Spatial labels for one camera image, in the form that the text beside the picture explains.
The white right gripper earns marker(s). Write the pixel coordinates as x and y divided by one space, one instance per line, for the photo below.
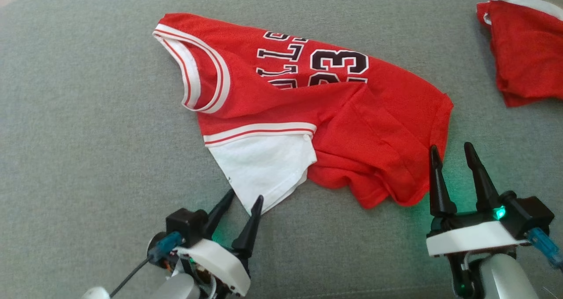
470 239

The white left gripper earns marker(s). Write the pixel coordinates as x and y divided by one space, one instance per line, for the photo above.
215 264

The red basketball jersey white trim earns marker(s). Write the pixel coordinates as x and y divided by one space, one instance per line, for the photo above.
352 136

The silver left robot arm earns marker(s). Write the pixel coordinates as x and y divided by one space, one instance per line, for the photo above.
176 290

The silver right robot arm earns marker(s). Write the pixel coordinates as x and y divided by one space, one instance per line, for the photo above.
506 281

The red shorts with white trim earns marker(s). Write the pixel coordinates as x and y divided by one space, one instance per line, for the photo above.
528 48

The grey sofa chaise cushion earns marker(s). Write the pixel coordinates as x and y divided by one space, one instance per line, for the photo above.
88 136

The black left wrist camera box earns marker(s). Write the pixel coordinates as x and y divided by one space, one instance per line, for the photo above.
184 224

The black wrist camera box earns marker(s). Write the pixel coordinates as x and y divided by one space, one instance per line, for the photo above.
532 213
184 224

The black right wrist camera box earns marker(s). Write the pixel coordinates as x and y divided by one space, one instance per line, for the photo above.
532 213

